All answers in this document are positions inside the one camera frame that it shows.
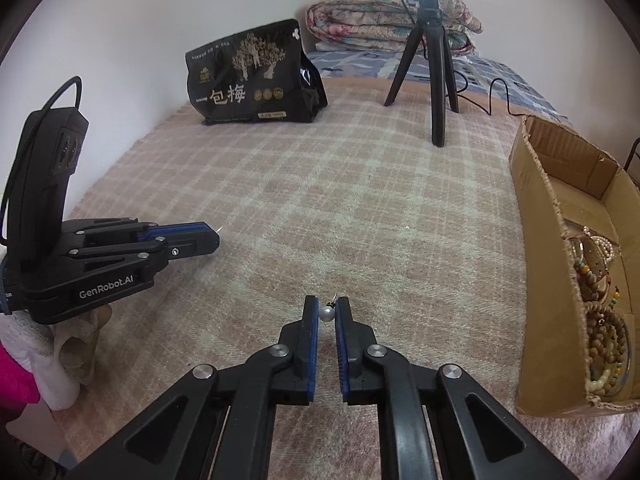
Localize single pearl earring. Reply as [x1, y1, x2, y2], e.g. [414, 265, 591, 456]
[319, 299, 336, 322]

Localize brown wooden bead necklace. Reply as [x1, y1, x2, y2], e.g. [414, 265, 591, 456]
[569, 253, 634, 401]

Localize white pearl necklace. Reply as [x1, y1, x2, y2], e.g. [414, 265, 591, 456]
[579, 226, 616, 264]

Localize pink plaid blanket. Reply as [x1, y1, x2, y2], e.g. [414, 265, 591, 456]
[55, 79, 639, 478]

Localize black snack bag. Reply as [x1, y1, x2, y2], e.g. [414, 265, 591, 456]
[186, 18, 328, 125]

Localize brown cardboard tray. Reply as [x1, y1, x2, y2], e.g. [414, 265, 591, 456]
[510, 116, 639, 417]

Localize folded floral quilt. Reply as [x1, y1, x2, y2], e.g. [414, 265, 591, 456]
[306, 0, 483, 55]

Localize black tripod stand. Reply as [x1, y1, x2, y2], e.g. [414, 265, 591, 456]
[384, 0, 460, 148]

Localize blue patterned bedsheet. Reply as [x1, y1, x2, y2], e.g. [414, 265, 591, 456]
[304, 48, 572, 124]

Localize black light cable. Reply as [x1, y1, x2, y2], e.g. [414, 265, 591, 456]
[391, 0, 526, 118]

